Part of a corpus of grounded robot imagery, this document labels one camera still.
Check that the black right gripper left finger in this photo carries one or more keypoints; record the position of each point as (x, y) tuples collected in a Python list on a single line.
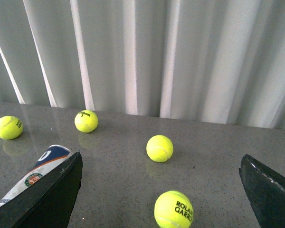
[(49, 202)]

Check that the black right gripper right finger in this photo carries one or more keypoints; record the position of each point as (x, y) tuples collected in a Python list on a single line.
[(265, 190)]

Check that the clear Wilson tennis ball can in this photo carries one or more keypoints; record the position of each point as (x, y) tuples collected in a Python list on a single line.
[(51, 158)]

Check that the tennis ball far left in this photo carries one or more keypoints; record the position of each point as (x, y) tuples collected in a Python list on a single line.
[(10, 127)]

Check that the Wilson 3 tennis ball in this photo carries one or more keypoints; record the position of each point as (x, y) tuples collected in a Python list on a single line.
[(86, 121)]

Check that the Roland Garros tennis ball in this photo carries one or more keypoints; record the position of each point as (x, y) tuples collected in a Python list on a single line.
[(173, 209)]

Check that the plain yellow tennis ball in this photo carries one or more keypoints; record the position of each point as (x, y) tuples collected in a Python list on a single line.
[(159, 148)]

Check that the white pleated curtain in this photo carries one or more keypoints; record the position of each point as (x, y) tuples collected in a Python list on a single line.
[(217, 61)]

